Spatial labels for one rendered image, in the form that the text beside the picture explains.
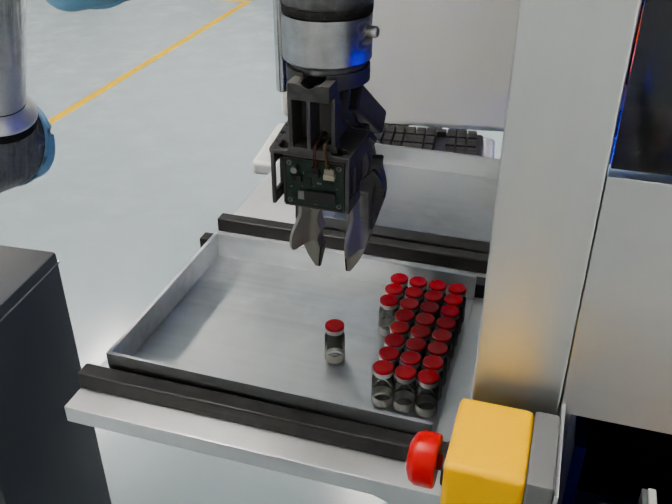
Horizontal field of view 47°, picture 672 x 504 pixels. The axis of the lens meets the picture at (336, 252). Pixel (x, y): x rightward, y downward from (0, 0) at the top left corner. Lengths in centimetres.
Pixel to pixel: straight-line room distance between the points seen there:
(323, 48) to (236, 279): 43
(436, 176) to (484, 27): 41
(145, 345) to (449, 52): 92
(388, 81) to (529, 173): 111
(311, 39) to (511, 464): 35
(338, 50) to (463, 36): 94
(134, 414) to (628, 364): 47
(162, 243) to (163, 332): 193
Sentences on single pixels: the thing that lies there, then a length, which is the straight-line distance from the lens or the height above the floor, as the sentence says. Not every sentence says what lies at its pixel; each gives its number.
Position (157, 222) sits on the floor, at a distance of 296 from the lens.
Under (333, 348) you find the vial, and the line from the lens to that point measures 82.
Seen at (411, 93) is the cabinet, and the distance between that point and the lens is 160.
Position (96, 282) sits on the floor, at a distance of 266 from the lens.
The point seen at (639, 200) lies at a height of 120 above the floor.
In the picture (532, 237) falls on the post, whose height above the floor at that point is 116.
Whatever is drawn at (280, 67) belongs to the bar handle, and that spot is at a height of 93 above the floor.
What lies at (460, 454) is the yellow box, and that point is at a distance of 54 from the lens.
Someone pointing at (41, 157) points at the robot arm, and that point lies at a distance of 121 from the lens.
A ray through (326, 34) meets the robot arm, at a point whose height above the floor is 125.
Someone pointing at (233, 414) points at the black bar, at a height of 89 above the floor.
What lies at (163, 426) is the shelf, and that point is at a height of 88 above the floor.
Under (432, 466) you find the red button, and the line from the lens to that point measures 57.
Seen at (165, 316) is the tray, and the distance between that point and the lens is 92.
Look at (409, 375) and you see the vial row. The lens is 76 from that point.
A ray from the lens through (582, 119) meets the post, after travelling 49.
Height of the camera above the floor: 142
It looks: 32 degrees down
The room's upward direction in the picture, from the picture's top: straight up
